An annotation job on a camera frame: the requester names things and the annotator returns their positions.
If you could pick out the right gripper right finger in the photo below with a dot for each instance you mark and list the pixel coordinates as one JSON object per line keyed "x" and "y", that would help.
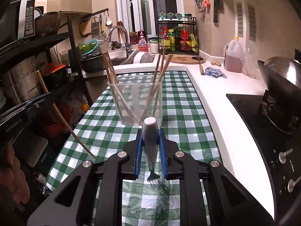
{"x": 209, "y": 193}

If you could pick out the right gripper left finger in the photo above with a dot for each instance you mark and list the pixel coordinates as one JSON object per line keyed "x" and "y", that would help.
{"x": 92, "y": 193}

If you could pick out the wooden chopstick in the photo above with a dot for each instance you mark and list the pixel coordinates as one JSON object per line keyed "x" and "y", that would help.
{"x": 157, "y": 84}
{"x": 41, "y": 81}
{"x": 155, "y": 73}
{"x": 160, "y": 76}
{"x": 111, "y": 79}
{"x": 117, "y": 94}
{"x": 112, "y": 68}

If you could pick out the white handled metal fork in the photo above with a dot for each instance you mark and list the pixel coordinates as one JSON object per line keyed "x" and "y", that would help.
{"x": 150, "y": 138}

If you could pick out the chrome kitchen faucet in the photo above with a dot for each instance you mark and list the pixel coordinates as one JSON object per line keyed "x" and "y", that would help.
{"x": 122, "y": 36}

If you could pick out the person's left hand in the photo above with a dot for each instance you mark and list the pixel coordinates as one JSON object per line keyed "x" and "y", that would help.
{"x": 13, "y": 177}

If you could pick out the stainless steel stock pot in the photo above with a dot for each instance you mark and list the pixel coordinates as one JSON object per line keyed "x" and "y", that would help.
{"x": 21, "y": 83}

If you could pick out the black gas stove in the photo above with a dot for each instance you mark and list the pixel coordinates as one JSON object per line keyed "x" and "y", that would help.
{"x": 279, "y": 146}

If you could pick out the microwave oven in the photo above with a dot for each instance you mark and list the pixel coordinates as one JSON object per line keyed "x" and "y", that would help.
{"x": 18, "y": 21}

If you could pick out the black cooking pot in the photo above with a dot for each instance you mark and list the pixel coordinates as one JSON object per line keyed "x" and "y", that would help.
{"x": 93, "y": 64}

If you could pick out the black metal shelf rack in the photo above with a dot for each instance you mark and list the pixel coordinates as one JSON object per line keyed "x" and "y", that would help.
{"x": 39, "y": 48}

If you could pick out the clear plastic utensil holder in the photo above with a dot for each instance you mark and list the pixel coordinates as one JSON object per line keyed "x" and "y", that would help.
{"x": 136, "y": 89}

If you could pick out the blue dish cloth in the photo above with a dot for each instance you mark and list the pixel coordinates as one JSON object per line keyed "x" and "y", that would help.
{"x": 213, "y": 72}

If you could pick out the hanging metal grater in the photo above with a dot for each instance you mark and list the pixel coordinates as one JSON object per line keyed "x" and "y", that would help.
{"x": 95, "y": 27}

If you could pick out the round wooden cutting board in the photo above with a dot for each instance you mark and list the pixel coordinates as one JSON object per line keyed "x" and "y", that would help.
{"x": 187, "y": 59}

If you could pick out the hanging white ladle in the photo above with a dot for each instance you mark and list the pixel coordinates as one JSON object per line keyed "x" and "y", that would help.
{"x": 108, "y": 20}

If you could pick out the black wok with lid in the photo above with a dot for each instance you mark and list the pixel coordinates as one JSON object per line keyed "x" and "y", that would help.
{"x": 281, "y": 100}

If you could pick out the cooking oil jug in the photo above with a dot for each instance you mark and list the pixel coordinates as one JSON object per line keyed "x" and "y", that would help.
{"x": 233, "y": 56}

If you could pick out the pink dish soap bottle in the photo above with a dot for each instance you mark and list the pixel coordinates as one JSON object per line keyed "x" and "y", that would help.
{"x": 142, "y": 44}

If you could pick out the black spice rack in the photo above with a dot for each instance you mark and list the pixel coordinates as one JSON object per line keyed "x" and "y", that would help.
{"x": 178, "y": 33}

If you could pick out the hanging cleaver knife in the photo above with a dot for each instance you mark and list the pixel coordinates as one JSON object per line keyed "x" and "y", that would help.
{"x": 216, "y": 8}

